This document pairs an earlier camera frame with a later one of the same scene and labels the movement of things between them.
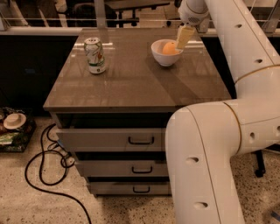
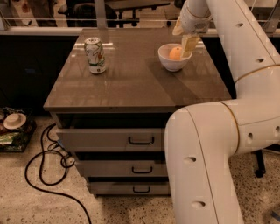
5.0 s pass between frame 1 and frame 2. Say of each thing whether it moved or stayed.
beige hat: stayed
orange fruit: moved
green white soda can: stayed
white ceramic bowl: moved
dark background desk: stayed
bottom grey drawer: stayed
